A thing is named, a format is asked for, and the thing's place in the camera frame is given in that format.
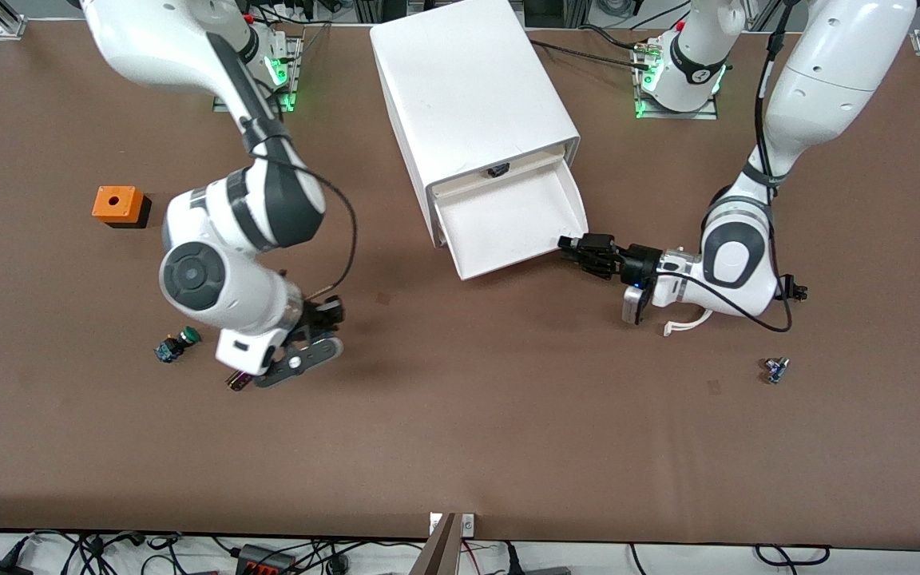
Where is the white latch drawer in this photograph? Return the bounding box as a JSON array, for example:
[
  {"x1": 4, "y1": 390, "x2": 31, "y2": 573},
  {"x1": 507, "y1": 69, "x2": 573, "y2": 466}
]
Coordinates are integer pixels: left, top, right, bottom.
[{"x1": 430, "y1": 146, "x2": 566, "y2": 200}]

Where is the green push button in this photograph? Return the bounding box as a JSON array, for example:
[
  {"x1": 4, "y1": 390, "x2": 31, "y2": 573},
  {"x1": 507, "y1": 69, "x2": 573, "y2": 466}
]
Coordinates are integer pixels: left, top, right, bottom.
[{"x1": 154, "y1": 326, "x2": 202, "y2": 364}]

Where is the orange box with hole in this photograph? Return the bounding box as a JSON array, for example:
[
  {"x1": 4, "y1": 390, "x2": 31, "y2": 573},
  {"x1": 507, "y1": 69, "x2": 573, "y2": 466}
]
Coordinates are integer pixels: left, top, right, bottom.
[{"x1": 93, "y1": 186, "x2": 152, "y2": 229}]

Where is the black orange power strip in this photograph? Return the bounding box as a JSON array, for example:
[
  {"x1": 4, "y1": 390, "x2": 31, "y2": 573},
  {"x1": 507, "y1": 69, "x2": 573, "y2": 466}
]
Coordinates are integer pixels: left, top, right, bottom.
[{"x1": 235, "y1": 544, "x2": 299, "y2": 575}]

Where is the white curved bracket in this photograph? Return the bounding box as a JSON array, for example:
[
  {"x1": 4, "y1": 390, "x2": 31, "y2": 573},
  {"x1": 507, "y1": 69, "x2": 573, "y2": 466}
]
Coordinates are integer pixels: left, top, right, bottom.
[{"x1": 662, "y1": 307, "x2": 712, "y2": 338}]

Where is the black table cable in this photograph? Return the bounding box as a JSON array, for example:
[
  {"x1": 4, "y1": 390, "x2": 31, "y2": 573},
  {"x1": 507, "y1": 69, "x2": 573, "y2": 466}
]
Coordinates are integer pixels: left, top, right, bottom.
[
  {"x1": 580, "y1": 24, "x2": 652, "y2": 50},
  {"x1": 528, "y1": 38, "x2": 652, "y2": 71}
]

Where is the grey camera post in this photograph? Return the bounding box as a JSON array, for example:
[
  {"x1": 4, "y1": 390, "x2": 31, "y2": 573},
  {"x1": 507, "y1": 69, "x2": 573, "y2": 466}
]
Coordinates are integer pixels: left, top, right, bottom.
[{"x1": 408, "y1": 513, "x2": 462, "y2": 575}]

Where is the black looped floor cable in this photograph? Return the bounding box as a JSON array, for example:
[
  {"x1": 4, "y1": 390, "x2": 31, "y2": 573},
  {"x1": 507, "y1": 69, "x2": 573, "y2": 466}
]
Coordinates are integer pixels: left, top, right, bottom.
[{"x1": 754, "y1": 545, "x2": 831, "y2": 566}]

